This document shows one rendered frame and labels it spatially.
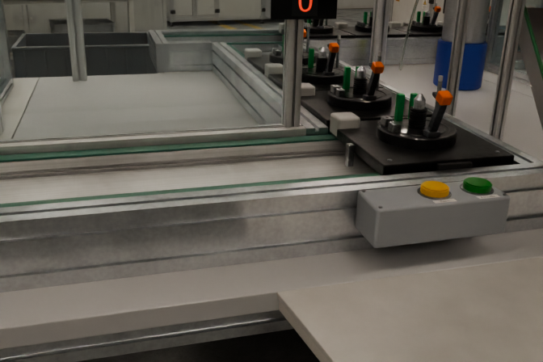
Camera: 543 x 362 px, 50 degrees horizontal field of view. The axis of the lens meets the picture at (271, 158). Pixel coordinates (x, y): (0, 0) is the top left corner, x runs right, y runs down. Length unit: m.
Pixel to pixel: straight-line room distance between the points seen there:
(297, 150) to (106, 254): 0.44
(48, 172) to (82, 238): 0.28
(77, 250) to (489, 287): 0.55
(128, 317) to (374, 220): 0.35
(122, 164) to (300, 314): 0.46
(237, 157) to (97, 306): 0.42
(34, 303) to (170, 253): 0.18
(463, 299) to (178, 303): 0.37
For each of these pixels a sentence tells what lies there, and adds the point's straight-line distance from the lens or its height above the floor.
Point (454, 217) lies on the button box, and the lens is 0.87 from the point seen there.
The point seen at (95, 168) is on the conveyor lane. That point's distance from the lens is 1.06.
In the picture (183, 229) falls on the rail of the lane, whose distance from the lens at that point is 0.81.
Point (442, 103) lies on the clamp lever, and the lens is 0.99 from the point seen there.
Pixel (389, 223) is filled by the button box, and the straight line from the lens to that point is 0.82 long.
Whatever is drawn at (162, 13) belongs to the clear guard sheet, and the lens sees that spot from 1.05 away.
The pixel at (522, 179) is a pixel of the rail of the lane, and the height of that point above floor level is 0.95.
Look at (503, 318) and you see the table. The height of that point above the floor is 0.86.
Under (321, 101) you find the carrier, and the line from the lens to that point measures 1.29.
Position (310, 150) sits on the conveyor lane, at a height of 0.93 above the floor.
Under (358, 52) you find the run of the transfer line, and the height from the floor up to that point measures 0.91.
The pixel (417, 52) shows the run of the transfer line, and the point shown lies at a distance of 2.41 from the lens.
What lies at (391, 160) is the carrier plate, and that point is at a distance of 0.95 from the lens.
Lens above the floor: 1.29
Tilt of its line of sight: 20 degrees down
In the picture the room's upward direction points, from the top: 1 degrees clockwise
